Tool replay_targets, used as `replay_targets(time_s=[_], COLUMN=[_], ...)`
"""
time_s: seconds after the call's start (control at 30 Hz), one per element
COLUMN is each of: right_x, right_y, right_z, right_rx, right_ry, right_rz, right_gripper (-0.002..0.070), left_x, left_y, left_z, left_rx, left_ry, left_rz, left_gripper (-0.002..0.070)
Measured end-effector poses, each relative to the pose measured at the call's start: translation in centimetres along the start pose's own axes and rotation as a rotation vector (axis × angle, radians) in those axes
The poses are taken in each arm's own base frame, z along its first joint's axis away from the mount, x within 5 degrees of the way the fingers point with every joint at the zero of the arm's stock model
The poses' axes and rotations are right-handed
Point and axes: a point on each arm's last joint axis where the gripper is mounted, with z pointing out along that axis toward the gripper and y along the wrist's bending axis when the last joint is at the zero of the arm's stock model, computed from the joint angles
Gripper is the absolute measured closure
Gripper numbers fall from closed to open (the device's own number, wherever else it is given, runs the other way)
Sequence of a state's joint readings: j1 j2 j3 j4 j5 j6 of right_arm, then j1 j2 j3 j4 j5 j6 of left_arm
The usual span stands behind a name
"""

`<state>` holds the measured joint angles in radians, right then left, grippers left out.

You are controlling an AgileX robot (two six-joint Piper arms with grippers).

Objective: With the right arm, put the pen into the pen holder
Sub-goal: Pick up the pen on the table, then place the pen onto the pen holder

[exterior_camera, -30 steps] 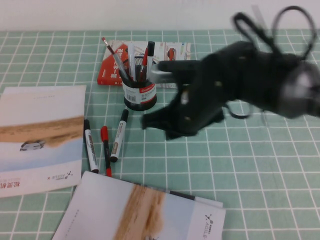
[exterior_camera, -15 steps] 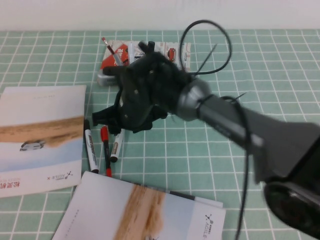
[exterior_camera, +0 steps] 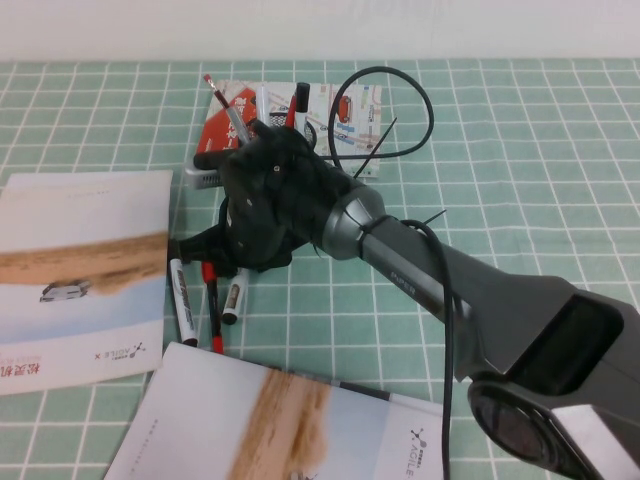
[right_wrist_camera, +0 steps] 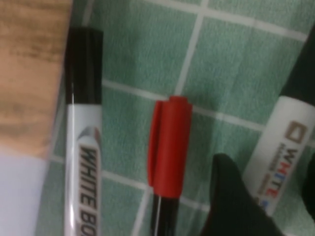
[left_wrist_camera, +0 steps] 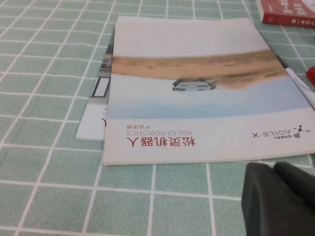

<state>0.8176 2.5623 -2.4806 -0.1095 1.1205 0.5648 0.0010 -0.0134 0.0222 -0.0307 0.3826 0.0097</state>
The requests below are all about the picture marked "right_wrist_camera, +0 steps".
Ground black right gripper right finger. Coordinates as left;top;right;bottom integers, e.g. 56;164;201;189
302;152;315;217

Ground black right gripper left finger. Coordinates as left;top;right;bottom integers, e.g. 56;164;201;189
199;153;274;236

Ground whiteboard marker small colour print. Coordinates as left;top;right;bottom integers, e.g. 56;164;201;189
242;24;315;218

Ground red capped black pen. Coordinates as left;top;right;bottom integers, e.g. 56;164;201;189
147;95;193;236

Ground green checked tablecloth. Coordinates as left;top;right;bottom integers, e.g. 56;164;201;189
48;0;315;236

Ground whiteboard marker bold black print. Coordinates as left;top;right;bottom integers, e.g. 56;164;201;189
64;27;104;236

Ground brochure with car photo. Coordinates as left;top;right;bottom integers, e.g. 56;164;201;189
0;0;75;236

